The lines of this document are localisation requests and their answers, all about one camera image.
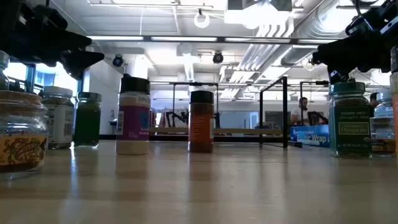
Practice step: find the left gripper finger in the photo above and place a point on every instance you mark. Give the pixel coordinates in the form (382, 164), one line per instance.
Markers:
(71, 42)
(82, 62)

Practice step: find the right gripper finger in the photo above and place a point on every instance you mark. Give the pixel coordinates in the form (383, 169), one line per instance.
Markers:
(340, 76)
(351, 56)

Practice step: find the green-lidded oregano jar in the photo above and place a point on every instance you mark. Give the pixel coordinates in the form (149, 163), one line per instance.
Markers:
(349, 130)

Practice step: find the purple-label spice jar black lid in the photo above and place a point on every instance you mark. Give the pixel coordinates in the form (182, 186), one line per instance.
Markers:
(133, 124)

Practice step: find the small glass saffron jar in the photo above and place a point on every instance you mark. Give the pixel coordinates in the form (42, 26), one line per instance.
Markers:
(383, 144)

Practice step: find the small glass jar yellow label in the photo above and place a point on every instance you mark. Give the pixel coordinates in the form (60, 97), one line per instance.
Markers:
(21, 146)

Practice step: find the orange-brown spice jar black lid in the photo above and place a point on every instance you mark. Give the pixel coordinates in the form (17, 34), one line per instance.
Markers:
(201, 124)

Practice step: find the person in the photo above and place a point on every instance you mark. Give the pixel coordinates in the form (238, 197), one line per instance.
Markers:
(373, 105)
(298, 115)

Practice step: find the blue plastic wrap box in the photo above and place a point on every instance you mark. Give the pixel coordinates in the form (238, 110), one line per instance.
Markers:
(309, 137)

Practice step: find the background robot arms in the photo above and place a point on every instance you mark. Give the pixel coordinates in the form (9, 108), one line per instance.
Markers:
(177, 117)

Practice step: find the overhead light bar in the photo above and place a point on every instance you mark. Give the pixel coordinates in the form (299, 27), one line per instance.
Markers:
(217, 39)

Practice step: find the black background frame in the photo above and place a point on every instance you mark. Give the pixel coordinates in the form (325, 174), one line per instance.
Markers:
(196, 84)
(321, 82)

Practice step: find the black table frame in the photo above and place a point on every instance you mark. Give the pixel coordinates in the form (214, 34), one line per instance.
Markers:
(174, 138)

